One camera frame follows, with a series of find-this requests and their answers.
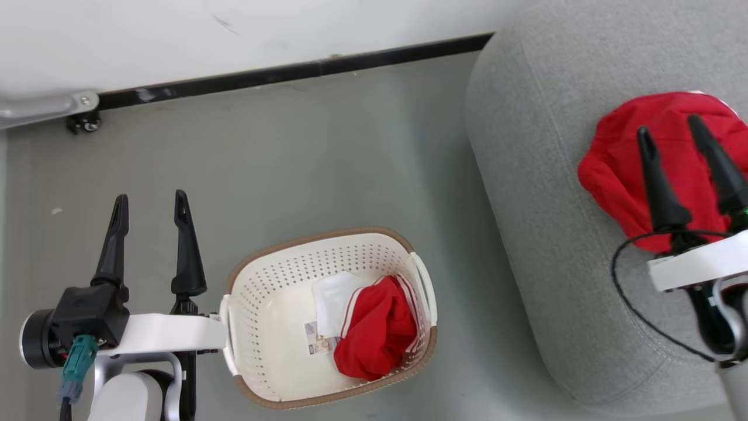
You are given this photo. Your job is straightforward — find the black baseboard strip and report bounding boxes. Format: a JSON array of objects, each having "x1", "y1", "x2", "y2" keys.
[{"x1": 96, "y1": 32, "x2": 494, "y2": 112}]

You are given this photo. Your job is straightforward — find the grey metal frame rail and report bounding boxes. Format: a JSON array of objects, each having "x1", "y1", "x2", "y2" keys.
[{"x1": 0, "y1": 89, "x2": 100, "y2": 130}]

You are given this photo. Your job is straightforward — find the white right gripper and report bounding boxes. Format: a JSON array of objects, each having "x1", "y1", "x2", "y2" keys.
[{"x1": 636, "y1": 114, "x2": 748, "y2": 293}]

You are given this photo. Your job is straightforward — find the grey fabric sofa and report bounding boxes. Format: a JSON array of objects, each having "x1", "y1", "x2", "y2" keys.
[{"x1": 465, "y1": 0, "x2": 748, "y2": 417}]

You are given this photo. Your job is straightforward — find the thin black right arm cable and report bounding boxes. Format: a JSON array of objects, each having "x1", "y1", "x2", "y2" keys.
[{"x1": 611, "y1": 229, "x2": 731, "y2": 364}]

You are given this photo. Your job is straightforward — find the teal camera cable connector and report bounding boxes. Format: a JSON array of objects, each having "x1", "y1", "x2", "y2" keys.
[{"x1": 57, "y1": 334, "x2": 99, "y2": 421}]

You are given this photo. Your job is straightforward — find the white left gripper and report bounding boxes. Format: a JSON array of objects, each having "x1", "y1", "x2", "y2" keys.
[{"x1": 91, "y1": 189, "x2": 227, "y2": 358}]

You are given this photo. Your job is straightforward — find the small black caster wheel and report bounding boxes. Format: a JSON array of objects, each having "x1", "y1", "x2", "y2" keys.
[{"x1": 65, "y1": 110, "x2": 102, "y2": 135}]

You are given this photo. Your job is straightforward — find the paper label in basket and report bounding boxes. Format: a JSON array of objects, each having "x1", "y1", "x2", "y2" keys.
[{"x1": 303, "y1": 320, "x2": 340, "y2": 356}]

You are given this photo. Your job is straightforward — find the red garment white stripes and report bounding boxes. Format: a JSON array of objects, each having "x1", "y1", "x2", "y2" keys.
[{"x1": 333, "y1": 274, "x2": 423, "y2": 382}]

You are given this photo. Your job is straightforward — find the plain red garment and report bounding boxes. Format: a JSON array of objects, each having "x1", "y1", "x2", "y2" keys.
[{"x1": 577, "y1": 91, "x2": 748, "y2": 255}]

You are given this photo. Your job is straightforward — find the white laundry basket brown rim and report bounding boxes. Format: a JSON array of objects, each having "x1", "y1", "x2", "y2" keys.
[{"x1": 219, "y1": 227, "x2": 439, "y2": 410}]

